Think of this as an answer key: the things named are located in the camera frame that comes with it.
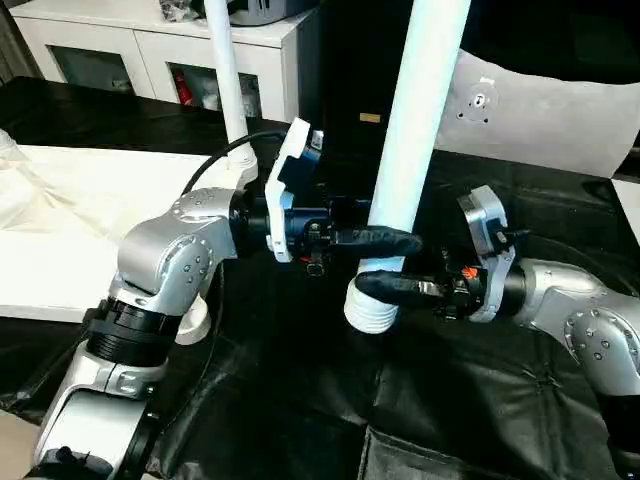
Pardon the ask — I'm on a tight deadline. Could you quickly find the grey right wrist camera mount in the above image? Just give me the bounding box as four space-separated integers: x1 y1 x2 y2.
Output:
457 184 518 325

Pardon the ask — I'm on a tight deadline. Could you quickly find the dark clutter pile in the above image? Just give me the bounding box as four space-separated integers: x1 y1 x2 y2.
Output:
158 0 207 23

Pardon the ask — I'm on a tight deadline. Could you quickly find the black cabinet with gold label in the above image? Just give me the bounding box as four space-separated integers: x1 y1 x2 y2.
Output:
300 0 461 151

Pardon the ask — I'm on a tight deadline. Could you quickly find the dark grey helmet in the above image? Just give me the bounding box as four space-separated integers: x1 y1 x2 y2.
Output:
228 0 323 27

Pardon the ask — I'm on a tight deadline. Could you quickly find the white cabinet with glass doors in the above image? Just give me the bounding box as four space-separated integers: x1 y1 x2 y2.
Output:
6 0 323 123

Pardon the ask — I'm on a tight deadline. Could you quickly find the white plastic table leg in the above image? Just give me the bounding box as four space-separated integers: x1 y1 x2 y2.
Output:
202 0 259 173
343 0 474 337

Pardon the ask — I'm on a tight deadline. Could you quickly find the black work mat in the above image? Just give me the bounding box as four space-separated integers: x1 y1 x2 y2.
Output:
0 76 640 480

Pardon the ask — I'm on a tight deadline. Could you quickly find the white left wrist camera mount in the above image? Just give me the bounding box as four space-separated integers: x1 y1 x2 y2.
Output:
262 118 327 265

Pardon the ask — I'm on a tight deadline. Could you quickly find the brown curtain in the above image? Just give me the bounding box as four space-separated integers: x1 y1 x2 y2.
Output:
0 8 31 87

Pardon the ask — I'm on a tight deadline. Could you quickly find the white plastic table top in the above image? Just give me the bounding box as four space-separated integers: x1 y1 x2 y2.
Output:
0 138 263 347

